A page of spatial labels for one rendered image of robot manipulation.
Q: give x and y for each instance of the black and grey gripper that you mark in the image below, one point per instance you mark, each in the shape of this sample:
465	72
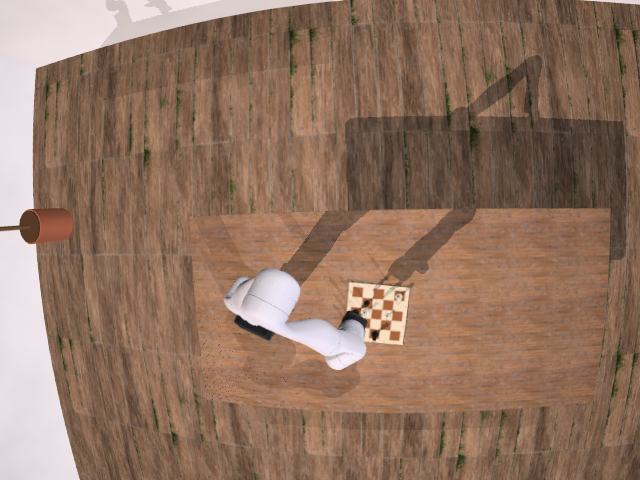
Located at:
359	323

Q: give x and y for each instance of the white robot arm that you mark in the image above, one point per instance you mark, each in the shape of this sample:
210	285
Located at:
269	303

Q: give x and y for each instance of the chessboard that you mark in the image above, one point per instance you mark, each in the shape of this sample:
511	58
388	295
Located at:
381	301

